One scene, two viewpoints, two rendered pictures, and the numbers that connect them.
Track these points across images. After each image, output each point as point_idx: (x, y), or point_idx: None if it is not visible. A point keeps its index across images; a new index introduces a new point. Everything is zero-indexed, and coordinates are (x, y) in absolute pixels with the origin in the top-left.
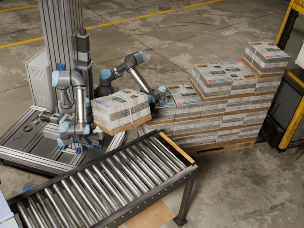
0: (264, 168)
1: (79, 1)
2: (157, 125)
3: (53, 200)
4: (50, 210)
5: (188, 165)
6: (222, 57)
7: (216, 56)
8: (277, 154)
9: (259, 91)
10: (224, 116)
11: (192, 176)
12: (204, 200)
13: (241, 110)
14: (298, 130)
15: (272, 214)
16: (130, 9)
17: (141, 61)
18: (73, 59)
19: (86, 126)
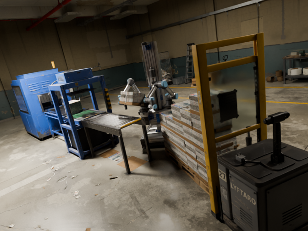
0: (185, 206)
1: (153, 55)
2: (162, 126)
3: (103, 115)
4: (99, 116)
5: (172, 169)
6: None
7: None
8: (211, 216)
9: (195, 126)
10: (184, 140)
11: (117, 134)
12: (143, 178)
13: (191, 141)
14: (221, 196)
15: (135, 210)
16: None
17: (160, 85)
18: (148, 79)
19: (119, 97)
